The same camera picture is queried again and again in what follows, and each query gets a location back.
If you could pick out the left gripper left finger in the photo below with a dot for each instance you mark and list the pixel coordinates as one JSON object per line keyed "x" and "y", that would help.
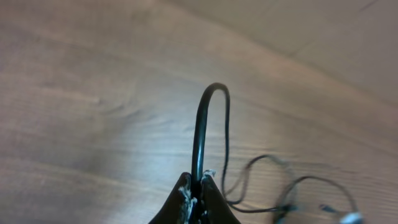
{"x": 177, "y": 208}

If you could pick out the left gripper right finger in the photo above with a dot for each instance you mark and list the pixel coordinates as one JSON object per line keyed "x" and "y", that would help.
{"x": 215, "y": 208}

